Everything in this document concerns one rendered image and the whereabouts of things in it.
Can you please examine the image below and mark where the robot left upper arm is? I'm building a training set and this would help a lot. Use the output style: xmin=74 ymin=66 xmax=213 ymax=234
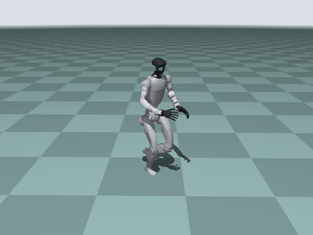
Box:
xmin=165 ymin=75 xmax=175 ymax=98

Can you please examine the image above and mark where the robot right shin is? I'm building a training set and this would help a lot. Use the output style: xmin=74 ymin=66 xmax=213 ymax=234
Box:
xmin=146 ymin=147 xmax=158 ymax=168

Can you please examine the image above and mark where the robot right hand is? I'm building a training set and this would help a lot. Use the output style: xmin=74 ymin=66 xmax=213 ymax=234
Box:
xmin=159 ymin=109 xmax=179 ymax=121

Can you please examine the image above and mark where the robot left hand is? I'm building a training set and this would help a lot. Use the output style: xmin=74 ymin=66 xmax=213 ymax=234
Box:
xmin=176 ymin=105 xmax=189 ymax=119

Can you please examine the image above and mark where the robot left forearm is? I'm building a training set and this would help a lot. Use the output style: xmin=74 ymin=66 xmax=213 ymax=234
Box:
xmin=171 ymin=92 xmax=180 ymax=112

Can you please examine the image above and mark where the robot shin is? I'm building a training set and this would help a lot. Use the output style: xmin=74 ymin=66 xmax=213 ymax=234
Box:
xmin=146 ymin=147 xmax=158 ymax=168
xmin=146 ymin=143 xmax=172 ymax=153

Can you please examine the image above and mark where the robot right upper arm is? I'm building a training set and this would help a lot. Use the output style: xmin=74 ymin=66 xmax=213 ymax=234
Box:
xmin=140 ymin=79 xmax=151 ymax=106

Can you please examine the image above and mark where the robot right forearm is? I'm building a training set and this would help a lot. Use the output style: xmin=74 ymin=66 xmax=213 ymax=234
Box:
xmin=141 ymin=99 xmax=162 ymax=115

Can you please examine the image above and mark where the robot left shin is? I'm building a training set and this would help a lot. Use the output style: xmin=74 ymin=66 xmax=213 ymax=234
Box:
xmin=146 ymin=143 xmax=172 ymax=153

